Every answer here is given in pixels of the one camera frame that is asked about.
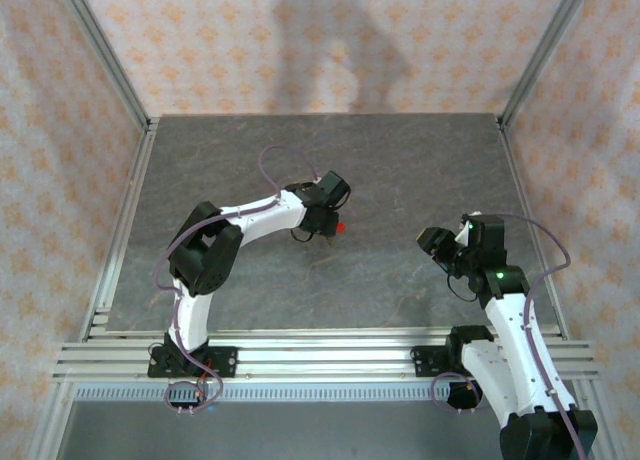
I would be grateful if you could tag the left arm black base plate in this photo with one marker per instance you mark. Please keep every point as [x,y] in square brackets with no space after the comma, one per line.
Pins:
[225,362]

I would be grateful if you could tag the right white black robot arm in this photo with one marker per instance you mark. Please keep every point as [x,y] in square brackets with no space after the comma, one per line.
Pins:
[520,360]

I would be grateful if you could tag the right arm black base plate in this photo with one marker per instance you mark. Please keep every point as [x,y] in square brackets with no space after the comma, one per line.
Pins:
[427,362]

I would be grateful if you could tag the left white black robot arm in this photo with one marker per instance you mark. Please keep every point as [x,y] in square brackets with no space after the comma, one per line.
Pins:
[190,320]

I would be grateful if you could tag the aluminium frame post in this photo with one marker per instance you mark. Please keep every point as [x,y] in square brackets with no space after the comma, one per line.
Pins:
[105,47]
[544,47]

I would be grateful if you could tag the red key tag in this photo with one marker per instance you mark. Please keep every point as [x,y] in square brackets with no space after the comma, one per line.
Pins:
[342,227]

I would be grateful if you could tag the lower aluminium frame bar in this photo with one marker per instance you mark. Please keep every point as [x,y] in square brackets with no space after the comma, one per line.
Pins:
[590,392]
[50,425]

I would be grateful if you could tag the black connector block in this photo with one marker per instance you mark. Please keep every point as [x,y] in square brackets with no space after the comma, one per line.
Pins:
[187,402]
[462,400]

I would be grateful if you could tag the wide aluminium base rail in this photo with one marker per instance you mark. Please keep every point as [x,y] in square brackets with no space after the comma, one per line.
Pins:
[325,355]

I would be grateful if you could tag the aluminium side rail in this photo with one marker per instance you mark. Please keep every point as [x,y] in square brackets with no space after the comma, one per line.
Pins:
[124,230]
[537,230]

